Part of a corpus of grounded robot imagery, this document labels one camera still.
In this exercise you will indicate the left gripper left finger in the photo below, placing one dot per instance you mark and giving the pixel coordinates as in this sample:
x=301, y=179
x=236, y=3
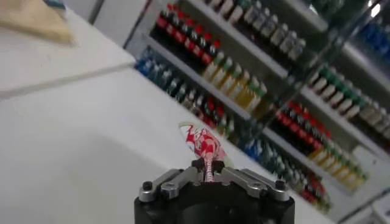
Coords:
x=170, y=182

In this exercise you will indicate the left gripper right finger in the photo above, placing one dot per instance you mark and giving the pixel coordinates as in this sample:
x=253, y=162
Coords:
x=250, y=182

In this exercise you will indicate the red white snack packet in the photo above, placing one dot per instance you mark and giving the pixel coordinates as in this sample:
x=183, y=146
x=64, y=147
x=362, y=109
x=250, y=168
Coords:
x=202, y=143

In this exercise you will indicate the beverage display shelf unit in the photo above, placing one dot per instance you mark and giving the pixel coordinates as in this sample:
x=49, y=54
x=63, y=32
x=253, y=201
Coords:
x=292, y=148
x=195, y=76

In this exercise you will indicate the cola bottle red cap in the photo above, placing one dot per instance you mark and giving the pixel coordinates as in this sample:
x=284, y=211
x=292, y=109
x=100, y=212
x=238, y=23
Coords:
x=189, y=44
x=302, y=133
x=162, y=21
x=281, y=117
x=171, y=29
x=207, y=58
x=316, y=143
x=198, y=51
x=308, y=138
x=288, y=122
x=295, y=128
x=180, y=36

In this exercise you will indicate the yellow drink bottle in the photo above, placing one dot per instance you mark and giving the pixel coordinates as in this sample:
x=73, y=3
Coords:
x=324, y=162
x=357, y=184
x=349, y=179
x=245, y=98
x=254, y=105
x=220, y=77
x=316, y=156
x=332, y=168
x=237, y=91
x=228, y=84
x=341, y=173
x=211, y=70

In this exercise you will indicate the pale yellow shirt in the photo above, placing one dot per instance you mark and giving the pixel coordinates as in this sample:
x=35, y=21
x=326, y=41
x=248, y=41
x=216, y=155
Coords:
x=33, y=21

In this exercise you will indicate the blue white striped item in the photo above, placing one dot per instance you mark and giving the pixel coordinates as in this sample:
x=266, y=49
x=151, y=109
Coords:
x=55, y=3

